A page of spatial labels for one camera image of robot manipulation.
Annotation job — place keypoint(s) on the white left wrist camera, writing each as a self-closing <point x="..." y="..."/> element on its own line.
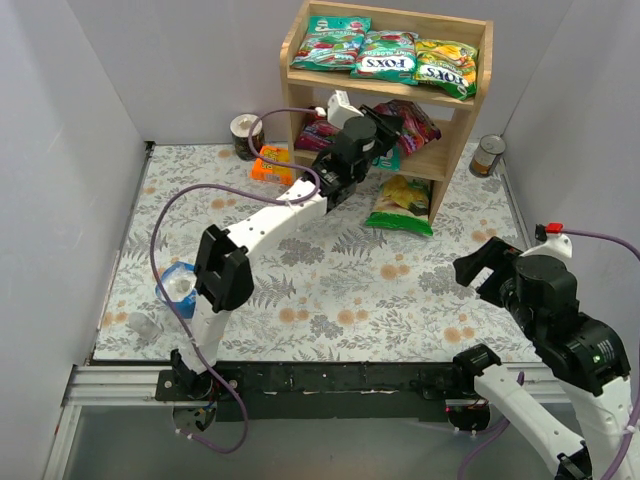
<point x="338" y="110"/>

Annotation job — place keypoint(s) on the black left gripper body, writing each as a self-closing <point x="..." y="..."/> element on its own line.
<point x="383" y="126"/>

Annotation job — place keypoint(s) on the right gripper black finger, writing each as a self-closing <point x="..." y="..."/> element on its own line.
<point x="491" y="287"/>
<point x="491" y="256"/>

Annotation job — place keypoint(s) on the small clear plastic cup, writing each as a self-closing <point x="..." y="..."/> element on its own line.
<point x="144" y="326"/>

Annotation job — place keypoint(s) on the orange candy box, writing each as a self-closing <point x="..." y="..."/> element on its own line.
<point x="267" y="172"/>

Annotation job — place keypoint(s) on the dark tape roll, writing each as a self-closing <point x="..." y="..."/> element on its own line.
<point x="240" y="129"/>

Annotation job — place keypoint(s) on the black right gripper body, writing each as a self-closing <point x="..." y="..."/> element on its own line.
<point x="495" y="278"/>

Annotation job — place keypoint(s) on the metal tin can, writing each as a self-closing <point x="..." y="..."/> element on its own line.
<point x="489" y="150"/>

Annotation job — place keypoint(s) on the teal Fox's candy bag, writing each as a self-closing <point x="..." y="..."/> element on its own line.
<point x="387" y="55"/>
<point x="331" y="43"/>

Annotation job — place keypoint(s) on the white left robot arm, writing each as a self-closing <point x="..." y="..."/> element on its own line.
<point x="224" y="260"/>

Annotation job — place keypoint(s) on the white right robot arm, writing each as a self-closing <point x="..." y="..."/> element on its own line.
<point x="585" y="355"/>

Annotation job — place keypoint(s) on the green cassava chips bag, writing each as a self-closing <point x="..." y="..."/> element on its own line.
<point x="403" y="204"/>

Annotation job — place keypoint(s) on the purple Fox's candy bag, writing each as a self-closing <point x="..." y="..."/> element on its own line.
<point x="316" y="132"/>
<point x="417" y="130"/>

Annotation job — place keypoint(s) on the wooden two-tier shelf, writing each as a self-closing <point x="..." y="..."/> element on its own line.
<point x="436" y="161"/>

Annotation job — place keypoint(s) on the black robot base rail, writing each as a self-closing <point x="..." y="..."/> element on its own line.
<point x="427" y="392"/>

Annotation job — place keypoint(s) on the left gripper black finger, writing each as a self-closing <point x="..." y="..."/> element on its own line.
<point x="383" y="142"/>
<point x="386" y="124"/>

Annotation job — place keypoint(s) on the yellow green Fox's candy bag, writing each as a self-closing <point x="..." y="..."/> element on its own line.
<point x="448" y="65"/>

